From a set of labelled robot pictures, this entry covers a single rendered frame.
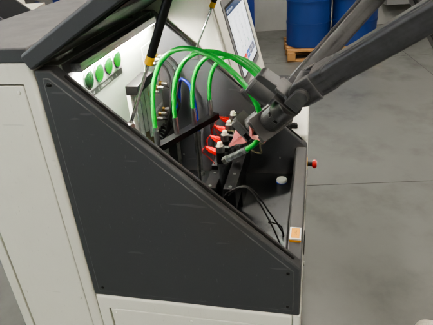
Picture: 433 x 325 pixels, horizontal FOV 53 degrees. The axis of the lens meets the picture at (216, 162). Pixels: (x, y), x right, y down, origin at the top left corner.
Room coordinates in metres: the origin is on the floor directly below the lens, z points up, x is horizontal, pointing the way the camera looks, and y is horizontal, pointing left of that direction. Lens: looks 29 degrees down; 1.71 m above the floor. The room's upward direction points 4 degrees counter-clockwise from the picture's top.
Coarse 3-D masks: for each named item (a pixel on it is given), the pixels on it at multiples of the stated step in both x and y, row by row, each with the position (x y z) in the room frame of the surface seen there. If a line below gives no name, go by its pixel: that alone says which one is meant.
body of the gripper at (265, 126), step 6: (258, 114) 0.98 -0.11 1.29; (264, 114) 0.96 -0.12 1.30; (270, 114) 0.94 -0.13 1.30; (252, 120) 0.97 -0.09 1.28; (258, 120) 0.97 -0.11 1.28; (264, 120) 0.96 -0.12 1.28; (270, 120) 0.94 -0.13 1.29; (252, 126) 0.96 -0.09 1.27; (258, 126) 0.96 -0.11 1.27; (264, 126) 0.96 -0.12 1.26; (270, 126) 0.95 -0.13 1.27; (276, 126) 0.94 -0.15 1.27; (282, 126) 0.98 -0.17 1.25; (258, 132) 0.95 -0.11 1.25; (264, 132) 0.95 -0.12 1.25; (270, 132) 0.96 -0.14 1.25; (276, 132) 0.96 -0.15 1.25; (258, 138) 0.95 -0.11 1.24; (264, 138) 0.94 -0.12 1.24
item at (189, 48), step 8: (176, 48) 1.17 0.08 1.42; (184, 48) 1.15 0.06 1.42; (192, 48) 1.13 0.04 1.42; (200, 48) 1.13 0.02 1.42; (168, 56) 1.19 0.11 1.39; (208, 56) 1.10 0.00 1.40; (216, 56) 1.10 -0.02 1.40; (160, 64) 1.21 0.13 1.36; (224, 64) 1.08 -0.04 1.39; (232, 72) 1.06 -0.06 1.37; (152, 80) 1.23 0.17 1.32; (240, 80) 1.05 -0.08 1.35; (152, 88) 1.23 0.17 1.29; (152, 96) 1.23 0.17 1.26; (152, 104) 1.24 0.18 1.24; (256, 104) 1.03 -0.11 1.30; (152, 112) 1.24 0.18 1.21; (152, 120) 1.24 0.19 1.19; (256, 144) 1.03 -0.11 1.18
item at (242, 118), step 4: (244, 112) 1.19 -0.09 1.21; (256, 112) 1.13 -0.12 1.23; (236, 116) 1.15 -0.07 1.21; (240, 116) 1.17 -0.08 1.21; (244, 116) 1.18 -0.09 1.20; (248, 116) 1.16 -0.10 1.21; (252, 116) 1.14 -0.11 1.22; (236, 120) 1.14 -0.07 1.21; (240, 120) 1.15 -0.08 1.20; (244, 120) 1.16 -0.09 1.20; (248, 120) 1.14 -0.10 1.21; (240, 124) 1.14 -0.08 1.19; (244, 124) 1.14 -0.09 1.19; (244, 128) 1.13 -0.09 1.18; (248, 128) 1.13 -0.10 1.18; (248, 132) 1.13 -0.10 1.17
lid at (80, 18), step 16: (96, 0) 0.87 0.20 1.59; (112, 0) 0.86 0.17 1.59; (128, 0) 0.93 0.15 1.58; (144, 0) 1.22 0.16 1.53; (80, 16) 0.88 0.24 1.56; (96, 16) 0.87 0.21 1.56; (112, 16) 1.01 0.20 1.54; (128, 16) 1.40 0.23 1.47; (48, 32) 0.90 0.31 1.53; (64, 32) 0.89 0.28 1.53; (80, 32) 0.88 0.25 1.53; (96, 32) 1.12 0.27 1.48; (32, 48) 0.91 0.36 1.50; (48, 48) 0.90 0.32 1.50; (64, 48) 0.95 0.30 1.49; (32, 64) 0.91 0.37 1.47
